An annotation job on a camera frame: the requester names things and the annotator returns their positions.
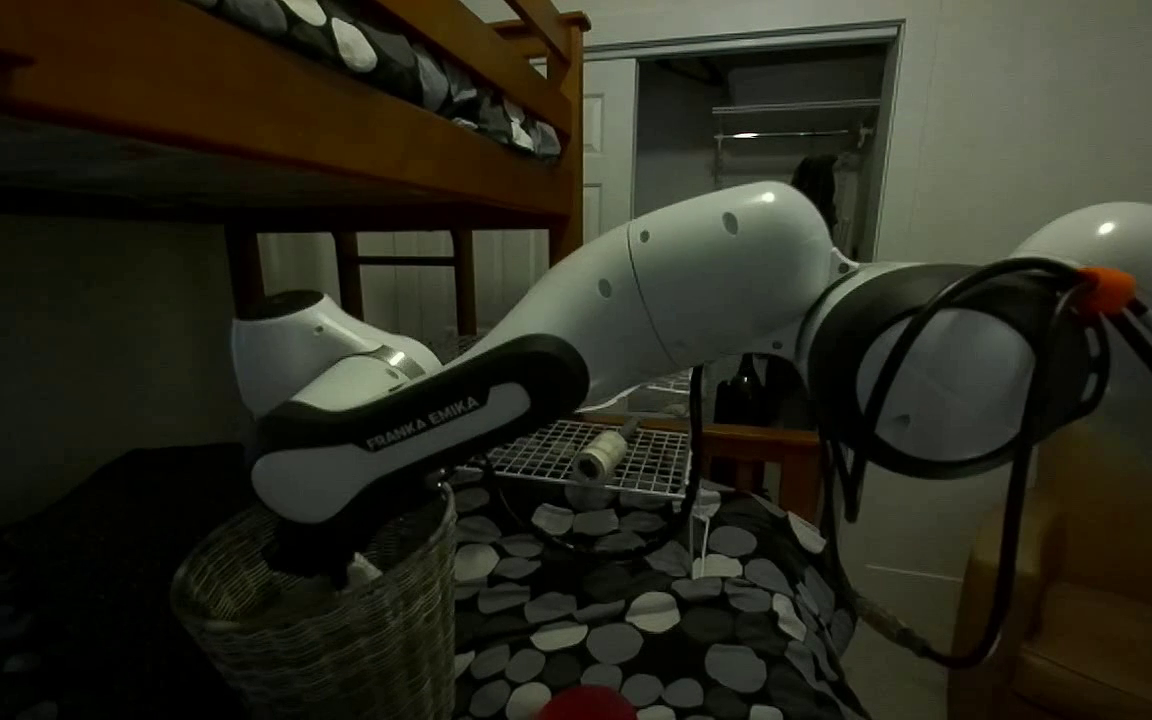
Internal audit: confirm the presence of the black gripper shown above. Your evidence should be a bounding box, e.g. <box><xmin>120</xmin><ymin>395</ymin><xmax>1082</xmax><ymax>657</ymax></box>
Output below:
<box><xmin>261</xmin><ymin>500</ymin><xmax>406</xmax><ymax>589</ymax></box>

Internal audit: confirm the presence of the white object inside basket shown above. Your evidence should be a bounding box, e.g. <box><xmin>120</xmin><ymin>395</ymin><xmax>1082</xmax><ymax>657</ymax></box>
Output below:
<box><xmin>344</xmin><ymin>548</ymin><xmax>387</xmax><ymax>591</ymax></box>

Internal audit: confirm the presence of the woven wicker basket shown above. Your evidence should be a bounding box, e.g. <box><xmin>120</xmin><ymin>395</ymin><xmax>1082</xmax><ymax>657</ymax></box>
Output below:
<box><xmin>168</xmin><ymin>481</ymin><xmax>464</xmax><ymax>720</ymax></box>

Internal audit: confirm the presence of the red plastic bowl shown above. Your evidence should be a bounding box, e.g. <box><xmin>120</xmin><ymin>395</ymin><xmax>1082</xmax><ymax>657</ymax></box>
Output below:
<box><xmin>534</xmin><ymin>682</ymin><xmax>644</xmax><ymax>720</ymax></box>

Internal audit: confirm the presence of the white cup on rack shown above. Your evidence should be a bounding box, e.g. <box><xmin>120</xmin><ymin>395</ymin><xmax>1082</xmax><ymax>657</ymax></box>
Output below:
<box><xmin>571</xmin><ymin>427</ymin><xmax>636</xmax><ymax>485</ymax></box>

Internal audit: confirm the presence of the black pebble pattern bedspread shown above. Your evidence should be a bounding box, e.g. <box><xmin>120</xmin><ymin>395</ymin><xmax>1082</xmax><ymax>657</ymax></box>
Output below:
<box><xmin>0</xmin><ymin>441</ymin><xmax>875</xmax><ymax>720</ymax></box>

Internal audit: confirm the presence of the small wooden side table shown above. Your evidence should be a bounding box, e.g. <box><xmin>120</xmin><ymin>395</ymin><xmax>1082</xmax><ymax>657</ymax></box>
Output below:
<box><xmin>697</xmin><ymin>418</ymin><xmax>829</xmax><ymax>527</ymax></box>

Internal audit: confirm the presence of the black bag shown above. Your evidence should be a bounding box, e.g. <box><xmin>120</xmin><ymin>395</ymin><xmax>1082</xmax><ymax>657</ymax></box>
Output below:
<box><xmin>712</xmin><ymin>349</ymin><xmax>804</xmax><ymax>431</ymax></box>

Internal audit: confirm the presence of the pebble pattern bunk mattress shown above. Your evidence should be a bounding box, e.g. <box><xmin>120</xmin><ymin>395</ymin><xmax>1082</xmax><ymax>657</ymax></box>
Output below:
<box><xmin>196</xmin><ymin>0</ymin><xmax>568</xmax><ymax>166</ymax></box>

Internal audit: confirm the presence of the open closet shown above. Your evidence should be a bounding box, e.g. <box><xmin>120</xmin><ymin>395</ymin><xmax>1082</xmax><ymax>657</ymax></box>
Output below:
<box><xmin>626</xmin><ymin>37</ymin><xmax>897</xmax><ymax>268</ymax></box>

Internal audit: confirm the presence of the white wire rack shelf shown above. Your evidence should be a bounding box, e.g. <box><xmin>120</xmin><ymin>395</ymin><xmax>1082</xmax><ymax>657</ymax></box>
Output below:
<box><xmin>475</xmin><ymin>412</ymin><xmax>705</xmax><ymax>515</ymax></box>

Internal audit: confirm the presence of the wooden bunk bed frame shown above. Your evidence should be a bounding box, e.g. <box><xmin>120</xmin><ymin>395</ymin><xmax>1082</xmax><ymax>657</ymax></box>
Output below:
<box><xmin>0</xmin><ymin>0</ymin><xmax>595</xmax><ymax>341</ymax></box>

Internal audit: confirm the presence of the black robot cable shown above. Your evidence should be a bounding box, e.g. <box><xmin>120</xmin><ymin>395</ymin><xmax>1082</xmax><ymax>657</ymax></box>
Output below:
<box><xmin>807</xmin><ymin>254</ymin><xmax>1152</xmax><ymax>670</ymax></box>

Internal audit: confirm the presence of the orange cable clip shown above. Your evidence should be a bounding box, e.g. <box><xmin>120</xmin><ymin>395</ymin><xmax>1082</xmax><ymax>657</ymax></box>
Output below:
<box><xmin>1073</xmin><ymin>262</ymin><xmax>1144</xmax><ymax>321</ymax></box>

